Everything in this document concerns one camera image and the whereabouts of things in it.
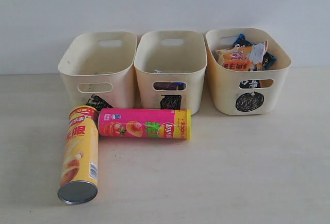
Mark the purple juice carton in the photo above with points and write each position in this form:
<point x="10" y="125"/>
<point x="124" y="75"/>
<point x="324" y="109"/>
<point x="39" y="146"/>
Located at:
<point x="165" y="86"/>

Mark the white blue milk carton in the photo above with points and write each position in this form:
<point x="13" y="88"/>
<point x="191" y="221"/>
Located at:
<point x="181" y="85"/>

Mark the orange noodle bag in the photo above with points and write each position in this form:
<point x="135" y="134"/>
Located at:
<point x="243" y="58"/>

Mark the blue noodle bag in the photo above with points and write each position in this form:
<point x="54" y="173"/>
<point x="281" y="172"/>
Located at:
<point x="268" y="59"/>

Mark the yellow chips can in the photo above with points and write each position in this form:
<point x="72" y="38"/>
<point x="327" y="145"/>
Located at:
<point x="79" y="174"/>

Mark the pink chips can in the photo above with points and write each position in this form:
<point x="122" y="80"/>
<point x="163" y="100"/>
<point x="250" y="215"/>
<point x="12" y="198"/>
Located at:
<point x="145" y="123"/>

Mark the middle cream plastic bin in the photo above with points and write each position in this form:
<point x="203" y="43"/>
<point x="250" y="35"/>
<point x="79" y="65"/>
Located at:
<point x="171" y="56"/>

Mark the cream plastic bin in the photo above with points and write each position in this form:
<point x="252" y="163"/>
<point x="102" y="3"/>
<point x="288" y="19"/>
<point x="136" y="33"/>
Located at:
<point x="171" y="56"/>
<point x="244" y="93"/>
<point x="101" y="64"/>

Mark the right cream plastic bin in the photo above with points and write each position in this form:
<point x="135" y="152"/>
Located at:
<point x="244" y="93"/>

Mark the left cream plastic bin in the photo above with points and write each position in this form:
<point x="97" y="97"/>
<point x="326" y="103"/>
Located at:
<point x="101" y="64"/>

